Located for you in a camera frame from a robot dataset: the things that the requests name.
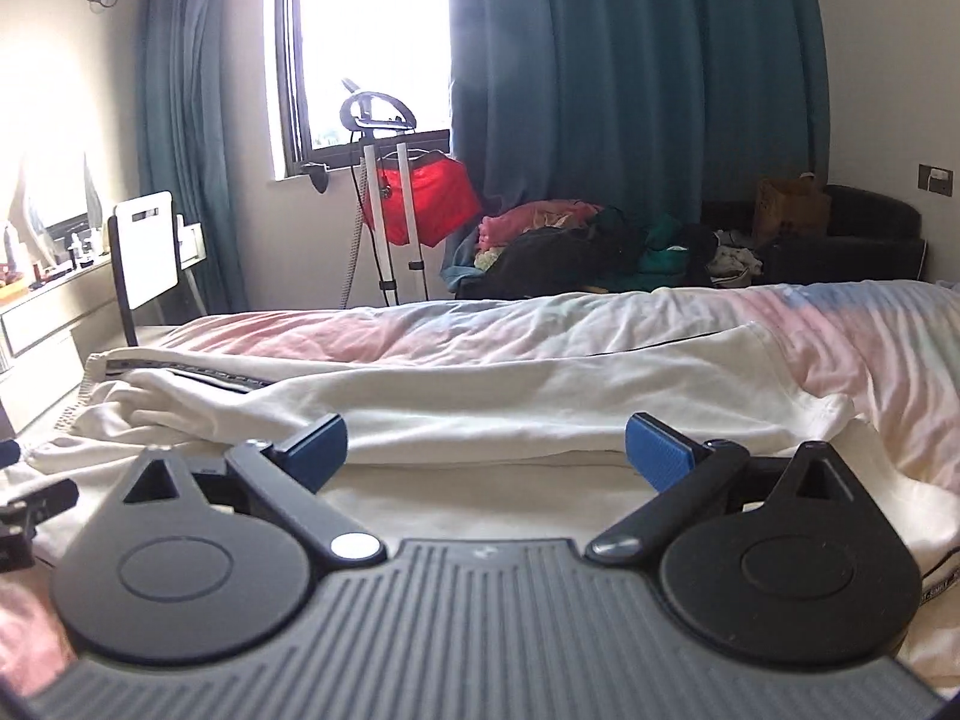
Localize white dressing table with drawers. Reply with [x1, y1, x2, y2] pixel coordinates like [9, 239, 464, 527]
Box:
[2, 255, 125, 439]

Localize brown paper bag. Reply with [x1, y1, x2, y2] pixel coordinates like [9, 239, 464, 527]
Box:
[754, 172, 832, 244]

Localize pastel tie-dye bed duvet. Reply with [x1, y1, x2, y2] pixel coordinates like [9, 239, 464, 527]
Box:
[2, 281, 958, 691]

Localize right teal curtain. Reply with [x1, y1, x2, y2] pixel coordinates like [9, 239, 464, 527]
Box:
[451, 0, 830, 221]

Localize wall power socket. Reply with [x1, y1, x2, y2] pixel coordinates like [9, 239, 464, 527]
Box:
[918, 163, 955, 197]

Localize black armchair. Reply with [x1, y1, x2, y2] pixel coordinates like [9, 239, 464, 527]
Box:
[701, 184, 931, 288]

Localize left teal curtain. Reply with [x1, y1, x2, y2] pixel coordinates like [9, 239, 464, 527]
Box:
[137, 0, 247, 314]

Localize black and white chair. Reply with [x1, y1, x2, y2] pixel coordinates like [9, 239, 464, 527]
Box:
[107, 190, 206, 346]

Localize white sweatpants with black stripe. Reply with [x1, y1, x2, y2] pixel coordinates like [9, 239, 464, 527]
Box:
[18, 323, 958, 569]

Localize pile of mixed clothes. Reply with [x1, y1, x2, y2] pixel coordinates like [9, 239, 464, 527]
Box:
[441, 200, 763, 301]

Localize black framed window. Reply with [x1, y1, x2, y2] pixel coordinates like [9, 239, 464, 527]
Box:
[272, 0, 451, 174]

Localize teal curtain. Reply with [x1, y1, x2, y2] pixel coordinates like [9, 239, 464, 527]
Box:
[451, 0, 830, 221]
[137, 0, 247, 314]

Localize white garment steamer stand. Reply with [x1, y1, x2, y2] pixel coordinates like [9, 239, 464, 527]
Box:
[340, 78, 430, 305]

